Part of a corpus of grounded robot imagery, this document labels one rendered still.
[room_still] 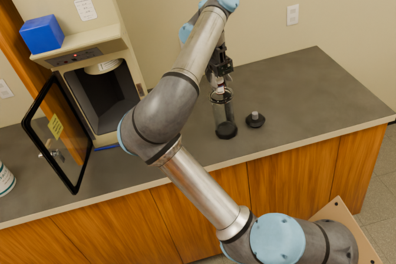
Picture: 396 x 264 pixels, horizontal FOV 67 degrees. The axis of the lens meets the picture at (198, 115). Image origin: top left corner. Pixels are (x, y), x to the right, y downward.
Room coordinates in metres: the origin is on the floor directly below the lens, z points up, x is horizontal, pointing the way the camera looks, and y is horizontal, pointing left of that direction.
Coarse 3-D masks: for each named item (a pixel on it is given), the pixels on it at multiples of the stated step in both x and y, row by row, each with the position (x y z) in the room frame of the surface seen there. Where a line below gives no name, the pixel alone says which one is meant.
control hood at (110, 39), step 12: (120, 24) 1.12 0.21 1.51; (72, 36) 1.10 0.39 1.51; (84, 36) 1.08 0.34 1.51; (96, 36) 1.05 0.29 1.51; (108, 36) 1.03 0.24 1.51; (120, 36) 1.02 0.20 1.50; (60, 48) 1.02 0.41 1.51; (72, 48) 1.01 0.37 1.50; (84, 48) 1.02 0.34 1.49; (108, 48) 1.07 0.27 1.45; (120, 48) 1.09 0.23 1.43; (36, 60) 1.01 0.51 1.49
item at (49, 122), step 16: (48, 80) 1.04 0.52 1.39; (48, 96) 0.99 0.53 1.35; (48, 112) 0.94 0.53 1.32; (64, 112) 1.02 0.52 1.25; (32, 128) 0.82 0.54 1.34; (48, 128) 0.89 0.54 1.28; (64, 128) 0.97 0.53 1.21; (80, 128) 1.06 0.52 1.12; (48, 144) 0.84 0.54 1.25; (64, 144) 0.91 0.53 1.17; (80, 144) 1.00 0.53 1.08; (48, 160) 0.80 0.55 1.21; (80, 160) 0.94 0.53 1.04
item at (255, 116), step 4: (252, 112) 1.04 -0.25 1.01; (256, 112) 1.04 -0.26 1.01; (248, 116) 1.05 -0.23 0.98; (252, 116) 1.03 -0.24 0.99; (256, 116) 1.02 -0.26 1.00; (260, 116) 1.03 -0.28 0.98; (248, 120) 1.03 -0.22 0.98; (252, 120) 1.02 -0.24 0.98; (256, 120) 1.01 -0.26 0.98; (260, 120) 1.01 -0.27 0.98; (264, 120) 1.01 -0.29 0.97; (248, 124) 1.01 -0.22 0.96; (252, 124) 1.00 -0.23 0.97; (256, 124) 0.99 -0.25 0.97; (260, 124) 0.99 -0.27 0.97
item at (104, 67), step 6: (114, 60) 1.18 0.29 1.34; (120, 60) 1.20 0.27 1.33; (90, 66) 1.16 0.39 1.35; (96, 66) 1.15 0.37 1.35; (102, 66) 1.15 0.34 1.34; (108, 66) 1.15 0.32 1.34; (114, 66) 1.16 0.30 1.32; (90, 72) 1.15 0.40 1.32; (96, 72) 1.14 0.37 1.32; (102, 72) 1.14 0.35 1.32
